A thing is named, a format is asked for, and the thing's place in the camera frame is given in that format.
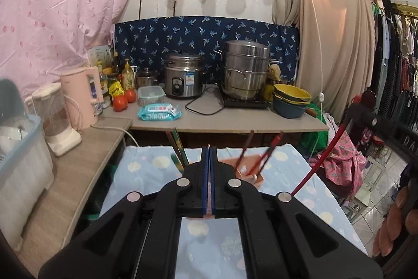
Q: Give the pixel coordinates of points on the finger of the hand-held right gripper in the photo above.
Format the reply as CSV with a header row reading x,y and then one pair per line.
x,y
361,115

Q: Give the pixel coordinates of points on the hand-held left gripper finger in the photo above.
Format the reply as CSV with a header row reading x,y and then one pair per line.
x,y
212,187
205,187

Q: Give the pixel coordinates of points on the pink perforated utensil holder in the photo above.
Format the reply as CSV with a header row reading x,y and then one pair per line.
x,y
251,168

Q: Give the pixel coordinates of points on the dark red chopstick gold band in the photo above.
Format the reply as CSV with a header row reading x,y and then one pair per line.
x,y
173,145

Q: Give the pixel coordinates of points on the red chopstick black band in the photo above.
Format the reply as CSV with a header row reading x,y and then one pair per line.
x,y
271,148
321,161

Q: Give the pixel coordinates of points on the person's right hand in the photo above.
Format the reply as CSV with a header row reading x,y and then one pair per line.
x,y
390,223

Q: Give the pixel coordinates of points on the dark metal chair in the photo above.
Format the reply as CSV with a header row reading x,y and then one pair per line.
x,y
367,99

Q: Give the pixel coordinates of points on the pink floral cloth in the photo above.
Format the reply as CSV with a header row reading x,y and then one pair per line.
x,y
343,161

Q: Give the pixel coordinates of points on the green cloth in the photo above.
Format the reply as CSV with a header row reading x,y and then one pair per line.
x,y
315,135

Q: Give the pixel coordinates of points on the blue dotted tablecloth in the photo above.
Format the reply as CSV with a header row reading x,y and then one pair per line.
x,y
150,168

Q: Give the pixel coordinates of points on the dark blue bowl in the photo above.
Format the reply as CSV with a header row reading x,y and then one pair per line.
x,y
289,110

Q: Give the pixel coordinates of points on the hanging clothes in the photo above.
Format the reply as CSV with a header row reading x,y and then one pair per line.
x,y
398,53

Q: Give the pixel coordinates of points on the beige curtain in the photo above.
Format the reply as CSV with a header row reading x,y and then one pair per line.
x,y
333,37

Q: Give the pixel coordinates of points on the teal wet wipes packet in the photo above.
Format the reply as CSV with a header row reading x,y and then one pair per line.
x,y
160,112

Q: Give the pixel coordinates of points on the black induction cooker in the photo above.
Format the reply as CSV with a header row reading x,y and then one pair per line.
x,y
248,103

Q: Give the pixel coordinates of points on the clear plastic food container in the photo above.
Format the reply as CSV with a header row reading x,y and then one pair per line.
x,y
150,96

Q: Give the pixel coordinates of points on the steel rice cooker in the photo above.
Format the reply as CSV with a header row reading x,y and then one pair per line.
x,y
184,76

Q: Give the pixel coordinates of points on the red tomato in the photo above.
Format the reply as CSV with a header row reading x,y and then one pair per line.
x,y
120,102
131,96

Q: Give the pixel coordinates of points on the small steel pot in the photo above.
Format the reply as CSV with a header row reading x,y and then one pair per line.
x,y
147,79

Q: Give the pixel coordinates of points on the steel steamer pot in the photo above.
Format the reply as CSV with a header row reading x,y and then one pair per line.
x,y
246,69

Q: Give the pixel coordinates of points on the yellow packet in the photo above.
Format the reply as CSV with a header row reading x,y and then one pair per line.
x,y
117,88

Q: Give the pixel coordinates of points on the yellow pump bottle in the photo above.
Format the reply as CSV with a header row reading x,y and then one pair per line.
x,y
128,76

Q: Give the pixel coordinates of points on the dark sauce bottle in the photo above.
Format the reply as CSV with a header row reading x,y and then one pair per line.
x,y
115,63

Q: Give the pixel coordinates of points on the blue patterned cloth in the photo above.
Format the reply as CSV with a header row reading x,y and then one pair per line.
x,y
196,34

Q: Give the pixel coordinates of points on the pink electric kettle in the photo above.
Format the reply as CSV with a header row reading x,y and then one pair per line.
x,y
80,96

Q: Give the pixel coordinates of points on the white blender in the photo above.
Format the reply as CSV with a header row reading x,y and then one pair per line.
x,y
57,122

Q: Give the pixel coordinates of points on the pink dotted sheet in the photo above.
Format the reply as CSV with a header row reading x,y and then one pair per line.
x,y
65,4

